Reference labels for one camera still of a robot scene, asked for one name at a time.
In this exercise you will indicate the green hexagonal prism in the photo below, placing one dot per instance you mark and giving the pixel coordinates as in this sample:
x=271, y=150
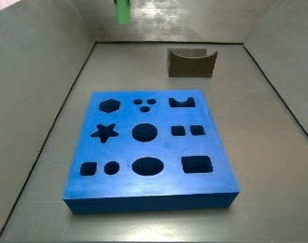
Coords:
x=123, y=11

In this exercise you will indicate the blue shape sorting board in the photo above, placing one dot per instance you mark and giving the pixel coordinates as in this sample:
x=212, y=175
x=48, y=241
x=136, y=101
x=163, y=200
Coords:
x=148, y=155

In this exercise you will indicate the black curved holder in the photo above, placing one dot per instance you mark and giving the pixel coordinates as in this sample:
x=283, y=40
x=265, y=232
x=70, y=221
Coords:
x=191, y=62

